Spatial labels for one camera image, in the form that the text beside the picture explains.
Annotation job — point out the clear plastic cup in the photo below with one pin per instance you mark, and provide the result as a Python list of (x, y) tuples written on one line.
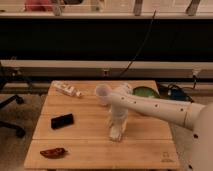
[(101, 92)]

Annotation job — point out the white tube package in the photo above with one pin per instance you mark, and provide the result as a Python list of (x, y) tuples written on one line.
[(67, 89)]

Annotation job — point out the black rectangular box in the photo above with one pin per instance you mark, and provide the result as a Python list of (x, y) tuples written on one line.
[(62, 121)]

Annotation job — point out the red chili pepper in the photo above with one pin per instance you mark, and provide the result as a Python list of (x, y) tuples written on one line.
[(53, 153)]

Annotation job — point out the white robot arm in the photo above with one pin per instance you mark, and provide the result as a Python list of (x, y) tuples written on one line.
[(193, 116)]

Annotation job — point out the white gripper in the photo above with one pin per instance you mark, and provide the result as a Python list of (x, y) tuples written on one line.
[(118, 116)]

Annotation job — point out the blue device on floor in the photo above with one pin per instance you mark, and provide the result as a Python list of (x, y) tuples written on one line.
[(177, 95)]

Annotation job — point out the white sponge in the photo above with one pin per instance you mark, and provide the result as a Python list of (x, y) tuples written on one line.
[(116, 132)]

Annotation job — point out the green bowl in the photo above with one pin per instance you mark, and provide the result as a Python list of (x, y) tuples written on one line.
[(144, 91)]

